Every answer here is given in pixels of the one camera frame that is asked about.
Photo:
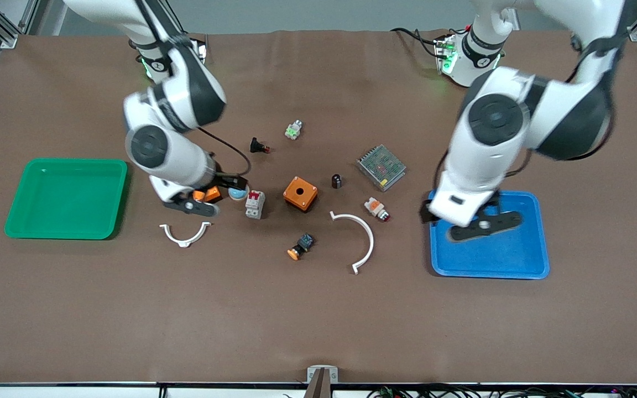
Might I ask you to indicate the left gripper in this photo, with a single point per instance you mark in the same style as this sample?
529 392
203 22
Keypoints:
424 213

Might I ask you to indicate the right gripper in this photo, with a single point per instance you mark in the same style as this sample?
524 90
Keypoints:
229 181

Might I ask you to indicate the white circuit breaker red switch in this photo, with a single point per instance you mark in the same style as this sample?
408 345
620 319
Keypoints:
255 207

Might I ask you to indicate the black cylindrical capacitor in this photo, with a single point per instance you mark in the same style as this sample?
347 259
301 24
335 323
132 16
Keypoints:
336 182

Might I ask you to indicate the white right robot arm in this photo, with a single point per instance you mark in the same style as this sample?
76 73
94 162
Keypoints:
158 149

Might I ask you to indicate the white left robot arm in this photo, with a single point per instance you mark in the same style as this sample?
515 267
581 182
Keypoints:
517 121

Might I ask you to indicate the blue dome buzzer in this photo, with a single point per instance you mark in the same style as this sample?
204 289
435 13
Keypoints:
238 194

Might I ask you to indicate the blue plastic tray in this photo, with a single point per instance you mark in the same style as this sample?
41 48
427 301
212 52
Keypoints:
517 260

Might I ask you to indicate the black push button red tip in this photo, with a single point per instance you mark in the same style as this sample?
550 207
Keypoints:
256 145

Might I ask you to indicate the orange mushroom push button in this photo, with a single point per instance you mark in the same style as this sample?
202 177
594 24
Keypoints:
303 244

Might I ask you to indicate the white green push button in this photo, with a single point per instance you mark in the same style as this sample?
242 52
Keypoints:
293 131

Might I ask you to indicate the metal mesh power supply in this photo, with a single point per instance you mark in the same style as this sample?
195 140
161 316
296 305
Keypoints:
382 167

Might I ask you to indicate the green plastic tray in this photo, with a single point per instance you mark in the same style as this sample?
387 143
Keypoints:
67 204

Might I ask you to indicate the brown table cover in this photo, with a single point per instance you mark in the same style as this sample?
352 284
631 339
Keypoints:
296 320

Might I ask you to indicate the orange button enclosure box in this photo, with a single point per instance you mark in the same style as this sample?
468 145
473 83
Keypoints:
212 194
307 193

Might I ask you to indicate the orange white red indicator switch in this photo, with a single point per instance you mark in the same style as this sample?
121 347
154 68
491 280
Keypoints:
375 207

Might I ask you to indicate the grey metal bracket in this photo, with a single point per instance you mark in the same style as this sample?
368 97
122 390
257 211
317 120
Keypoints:
312 371

